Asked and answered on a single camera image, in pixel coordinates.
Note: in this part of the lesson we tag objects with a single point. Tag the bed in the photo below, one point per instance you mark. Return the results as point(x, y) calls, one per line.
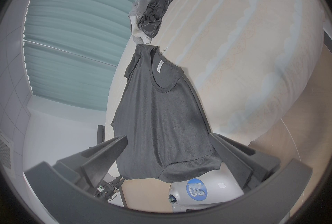
point(246, 49)

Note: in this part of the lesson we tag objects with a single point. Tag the pile of clothes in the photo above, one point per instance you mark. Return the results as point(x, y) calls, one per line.
point(150, 17)

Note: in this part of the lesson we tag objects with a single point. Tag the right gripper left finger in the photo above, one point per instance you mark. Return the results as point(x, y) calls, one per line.
point(103, 160)

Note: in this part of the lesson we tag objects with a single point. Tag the ceiling air conditioner vent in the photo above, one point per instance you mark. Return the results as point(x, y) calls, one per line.
point(5, 152)

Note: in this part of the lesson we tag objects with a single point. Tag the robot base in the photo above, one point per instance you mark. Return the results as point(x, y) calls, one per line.
point(220, 191)

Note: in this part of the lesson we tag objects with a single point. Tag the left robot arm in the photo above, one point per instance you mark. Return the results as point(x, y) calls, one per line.
point(107, 189)

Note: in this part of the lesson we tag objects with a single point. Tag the blue-green curtain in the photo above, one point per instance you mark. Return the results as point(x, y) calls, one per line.
point(72, 75)
point(77, 10)

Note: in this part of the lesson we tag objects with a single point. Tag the black T-shirt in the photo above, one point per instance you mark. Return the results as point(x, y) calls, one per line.
point(160, 127)

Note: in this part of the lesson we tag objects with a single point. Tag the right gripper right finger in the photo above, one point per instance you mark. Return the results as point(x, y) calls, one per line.
point(243, 163)

